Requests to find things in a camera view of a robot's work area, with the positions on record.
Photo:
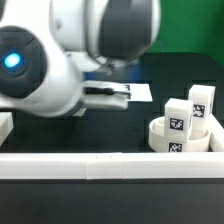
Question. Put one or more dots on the white fence bar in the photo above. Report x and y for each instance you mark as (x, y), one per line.
(94, 166)
(217, 134)
(6, 125)

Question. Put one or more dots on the white round stool seat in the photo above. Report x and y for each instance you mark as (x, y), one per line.
(198, 142)

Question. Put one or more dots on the white left fence bar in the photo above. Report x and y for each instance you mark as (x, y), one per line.
(6, 125)

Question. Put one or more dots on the white right fence bar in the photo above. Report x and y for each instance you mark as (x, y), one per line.
(217, 134)

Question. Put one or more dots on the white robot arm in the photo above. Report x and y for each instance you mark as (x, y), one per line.
(46, 47)

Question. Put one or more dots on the white front fence bar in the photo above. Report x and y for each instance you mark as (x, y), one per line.
(94, 166)

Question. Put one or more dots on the white marker sheet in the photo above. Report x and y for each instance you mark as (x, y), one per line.
(139, 92)

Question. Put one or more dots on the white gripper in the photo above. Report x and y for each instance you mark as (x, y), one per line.
(105, 95)

